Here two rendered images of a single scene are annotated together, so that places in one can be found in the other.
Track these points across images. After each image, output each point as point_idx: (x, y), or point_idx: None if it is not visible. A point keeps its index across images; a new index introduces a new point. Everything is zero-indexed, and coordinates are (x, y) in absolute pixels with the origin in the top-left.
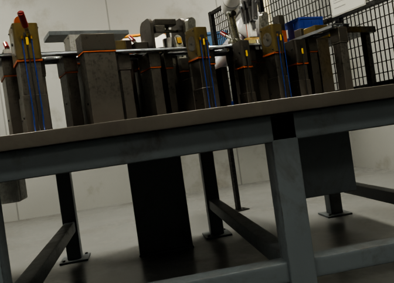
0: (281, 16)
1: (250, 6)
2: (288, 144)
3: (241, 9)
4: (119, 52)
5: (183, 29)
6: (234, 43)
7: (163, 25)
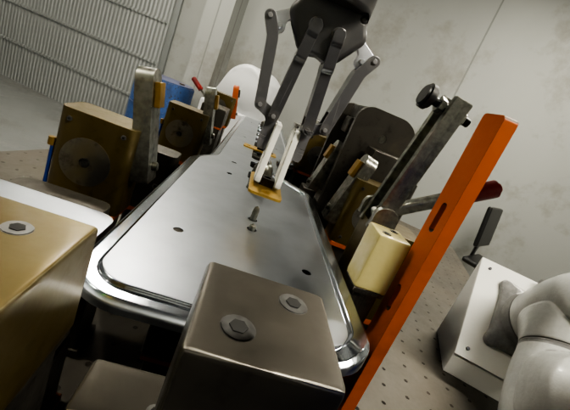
0: None
1: (295, 53)
2: None
3: (349, 74)
4: (253, 135)
5: (349, 130)
6: (169, 148)
7: (349, 118)
